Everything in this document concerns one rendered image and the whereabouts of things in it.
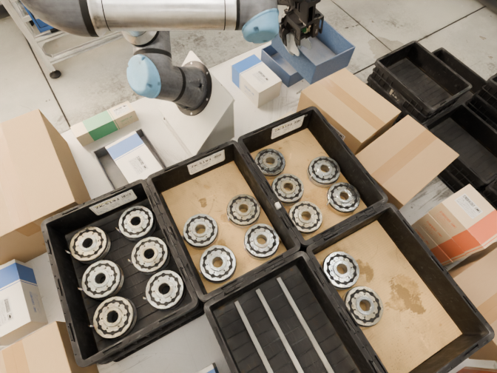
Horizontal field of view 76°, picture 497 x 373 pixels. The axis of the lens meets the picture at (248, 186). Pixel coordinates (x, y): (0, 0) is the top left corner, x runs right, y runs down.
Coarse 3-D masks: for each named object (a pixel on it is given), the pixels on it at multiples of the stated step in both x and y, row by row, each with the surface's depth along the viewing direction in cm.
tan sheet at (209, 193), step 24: (216, 168) 107; (168, 192) 102; (192, 192) 102; (216, 192) 102; (240, 192) 103; (216, 216) 99; (264, 216) 99; (240, 240) 96; (264, 240) 96; (216, 264) 92; (240, 264) 92; (216, 288) 89
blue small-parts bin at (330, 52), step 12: (324, 24) 97; (276, 36) 95; (324, 36) 99; (336, 36) 95; (276, 48) 98; (300, 48) 99; (312, 48) 99; (324, 48) 100; (336, 48) 97; (348, 48) 93; (288, 60) 96; (300, 60) 91; (312, 60) 97; (324, 60) 97; (336, 60) 90; (348, 60) 94; (300, 72) 94; (312, 72) 89; (324, 72) 92
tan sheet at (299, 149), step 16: (272, 144) 111; (288, 144) 111; (304, 144) 112; (288, 160) 109; (304, 160) 109; (304, 176) 106; (304, 192) 103; (320, 192) 103; (288, 208) 101; (320, 208) 101
